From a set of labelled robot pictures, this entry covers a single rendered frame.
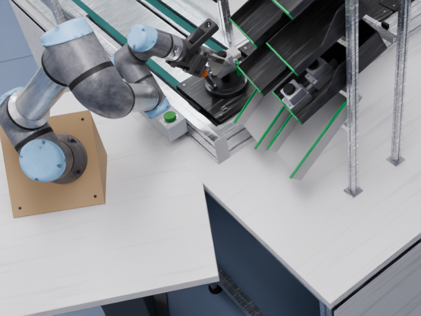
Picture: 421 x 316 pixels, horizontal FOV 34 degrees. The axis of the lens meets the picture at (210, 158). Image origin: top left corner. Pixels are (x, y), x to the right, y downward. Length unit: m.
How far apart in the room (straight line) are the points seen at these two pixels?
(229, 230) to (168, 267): 1.15
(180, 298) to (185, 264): 0.98
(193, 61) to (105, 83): 0.53
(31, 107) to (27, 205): 0.43
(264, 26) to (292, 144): 0.36
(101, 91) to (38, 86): 0.24
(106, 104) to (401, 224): 0.87
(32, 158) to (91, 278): 0.37
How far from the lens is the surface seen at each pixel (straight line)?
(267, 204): 2.00
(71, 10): 2.76
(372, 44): 1.72
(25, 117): 1.90
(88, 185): 2.12
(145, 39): 1.90
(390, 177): 2.05
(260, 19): 1.78
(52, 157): 1.91
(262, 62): 1.89
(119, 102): 1.60
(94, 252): 2.02
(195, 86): 2.24
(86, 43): 1.59
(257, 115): 2.01
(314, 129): 1.88
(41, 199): 2.16
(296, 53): 1.67
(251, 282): 2.88
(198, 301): 2.87
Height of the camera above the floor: 2.42
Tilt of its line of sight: 46 degrees down
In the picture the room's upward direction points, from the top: 13 degrees counter-clockwise
